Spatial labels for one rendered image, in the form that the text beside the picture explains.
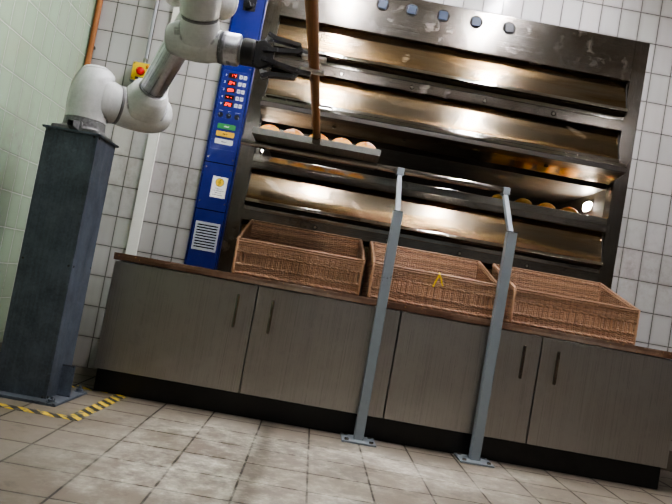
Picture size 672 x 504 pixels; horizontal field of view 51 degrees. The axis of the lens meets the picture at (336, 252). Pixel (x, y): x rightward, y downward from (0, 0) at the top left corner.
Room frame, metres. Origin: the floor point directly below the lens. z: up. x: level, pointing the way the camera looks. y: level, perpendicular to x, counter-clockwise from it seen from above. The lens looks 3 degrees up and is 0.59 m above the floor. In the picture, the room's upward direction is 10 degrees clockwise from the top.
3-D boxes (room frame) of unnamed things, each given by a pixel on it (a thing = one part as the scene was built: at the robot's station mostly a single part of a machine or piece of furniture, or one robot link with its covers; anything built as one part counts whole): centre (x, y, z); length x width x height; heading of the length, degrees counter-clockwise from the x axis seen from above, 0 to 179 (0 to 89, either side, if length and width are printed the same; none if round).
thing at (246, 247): (3.20, 0.15, 0.72); 0.56 x 0.49 x 0.28; 92
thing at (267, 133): (3.11, 0.17, 1.19); 0.55 x 0.36 x 0.03; 91
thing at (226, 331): (3.18, -0.31, 0.29); 2.42 x 0.56 x 0.58; 91
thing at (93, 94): (2.70, 1.03, 1.17); 0.18 x 0.16 x 0.22; 124
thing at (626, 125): (4.42, -0.31, 1.05); 2.10 x 1.91 x 2.10; 91
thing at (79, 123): (2.67, 1.04, 1.03); 0.22 x 0.18 x 0.06; 179
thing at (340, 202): (3.48, -0.41, 1.02); 1.79 x 0.11 x 0.19; 91
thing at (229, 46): (1.92, 0.39, 1.19); 0.09 x 0.06 x 0.09; 1
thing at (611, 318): (3.22, -1.05, 0.72); 0.56 x 0.49 x 0.28; 91
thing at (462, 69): (3.48, -0.41, 1.80); 1.79 x 0.11 x 0.19; 91
